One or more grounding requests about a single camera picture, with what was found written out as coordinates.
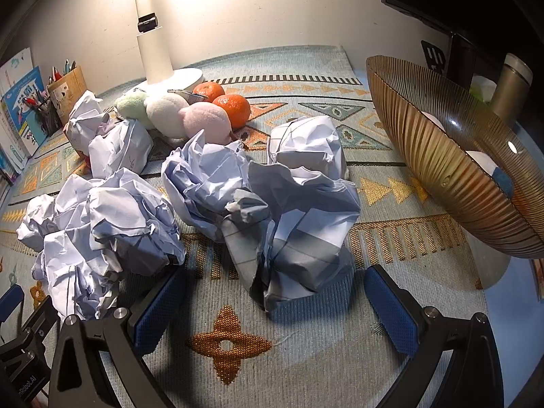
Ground cardboard pen box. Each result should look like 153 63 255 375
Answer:
47 66 90 126

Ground white illustrated book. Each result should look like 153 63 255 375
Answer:
0 47 35 94

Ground green and white tissue pack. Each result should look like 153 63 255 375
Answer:
470 74 498 103

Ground patterned woven table mat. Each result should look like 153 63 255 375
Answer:
0 45 511 408

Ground black monitor stand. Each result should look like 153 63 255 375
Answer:
448 30 481 90

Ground black slotted phone stand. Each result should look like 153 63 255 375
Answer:
421 40 447 73

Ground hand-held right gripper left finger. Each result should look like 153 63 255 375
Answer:
49 263 188 408

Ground bronze thermos bottle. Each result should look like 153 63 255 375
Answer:
489 52 534 126

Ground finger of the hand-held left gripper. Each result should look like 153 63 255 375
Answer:
0 284 25 326
19 297 60 346

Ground black mesh pen cup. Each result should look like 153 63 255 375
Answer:
25 93 64 137

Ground amber ribbed glass bowl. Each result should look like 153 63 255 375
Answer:
365 54 544 260

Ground orange mandarin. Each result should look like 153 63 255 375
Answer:
211 93 251 130
192 82 226 103

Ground bundle of pens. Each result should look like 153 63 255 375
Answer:
48 57 79 83

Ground blue illustrated book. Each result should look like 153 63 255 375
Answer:
0 66 49 147

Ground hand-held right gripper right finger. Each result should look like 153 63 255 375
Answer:
364 265 517 408

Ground white desk lamp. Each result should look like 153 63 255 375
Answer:
131 0 205 92

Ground pastel plush caterpillar toy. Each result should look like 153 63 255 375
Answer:
114 91 234 144

